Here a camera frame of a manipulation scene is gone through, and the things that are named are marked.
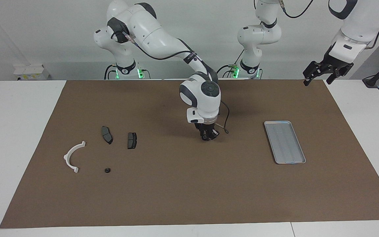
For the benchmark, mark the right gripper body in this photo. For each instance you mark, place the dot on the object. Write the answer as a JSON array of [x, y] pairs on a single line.
[[205, 126]]

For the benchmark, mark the dark grey brake pad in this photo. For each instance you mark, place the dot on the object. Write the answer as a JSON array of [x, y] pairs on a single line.
[[132, 140], [106, 135]]

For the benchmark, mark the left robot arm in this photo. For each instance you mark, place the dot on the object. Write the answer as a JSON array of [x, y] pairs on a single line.
[[258, 36]]

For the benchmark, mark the white curved plastic part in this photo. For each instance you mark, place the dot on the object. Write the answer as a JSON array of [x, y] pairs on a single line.
[[69, 154]]

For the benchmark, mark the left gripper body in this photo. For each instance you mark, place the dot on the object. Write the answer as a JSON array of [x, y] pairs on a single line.
[[337, 65]]

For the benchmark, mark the silver metal tray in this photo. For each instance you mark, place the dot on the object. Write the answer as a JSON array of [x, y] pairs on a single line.
[[285, 142]]

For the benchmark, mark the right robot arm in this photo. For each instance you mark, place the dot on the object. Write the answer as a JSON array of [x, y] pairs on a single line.
[[163, 36]]

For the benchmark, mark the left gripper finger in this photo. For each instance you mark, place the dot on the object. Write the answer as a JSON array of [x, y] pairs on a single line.
[[313, 70], [333, 76]]

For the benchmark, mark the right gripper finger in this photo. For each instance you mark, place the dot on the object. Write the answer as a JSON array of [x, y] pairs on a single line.
[[204, 135], [214, 133]]

